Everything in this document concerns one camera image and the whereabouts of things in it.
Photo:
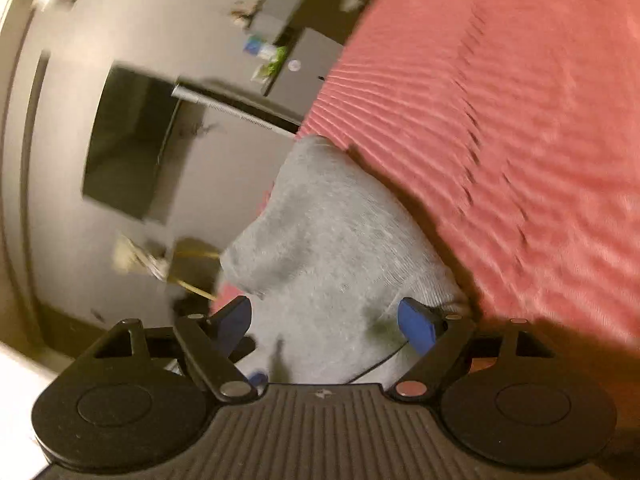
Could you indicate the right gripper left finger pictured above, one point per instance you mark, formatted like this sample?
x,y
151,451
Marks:
x,y
207,344

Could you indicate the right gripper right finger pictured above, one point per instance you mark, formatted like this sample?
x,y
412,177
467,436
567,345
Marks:
x,y
440,340

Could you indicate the grey sweatpants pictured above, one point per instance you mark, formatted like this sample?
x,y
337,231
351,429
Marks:
x,y
326,265

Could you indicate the yellow legged side table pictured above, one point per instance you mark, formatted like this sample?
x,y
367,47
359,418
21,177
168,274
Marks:
x,y
194,265

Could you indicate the cream wrapped flower bouquet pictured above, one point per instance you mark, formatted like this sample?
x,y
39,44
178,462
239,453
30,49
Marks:
x,y
129,257

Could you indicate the white folded panel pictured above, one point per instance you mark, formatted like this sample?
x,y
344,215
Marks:
x,y
232,100

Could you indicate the pink ribbed bed blanket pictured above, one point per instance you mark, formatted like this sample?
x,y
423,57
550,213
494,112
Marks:
x,y
512,127

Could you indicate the grey bedside cabinet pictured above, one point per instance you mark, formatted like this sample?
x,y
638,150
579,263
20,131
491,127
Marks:
x,y
303,72

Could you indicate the green item on cabinet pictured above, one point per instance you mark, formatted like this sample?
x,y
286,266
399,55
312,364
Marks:
x,y
273,60

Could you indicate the blue white box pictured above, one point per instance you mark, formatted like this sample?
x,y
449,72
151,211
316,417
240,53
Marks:
x,y
259,48

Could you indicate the wall mounted black television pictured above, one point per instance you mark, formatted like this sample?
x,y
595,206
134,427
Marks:
x,y
129,135

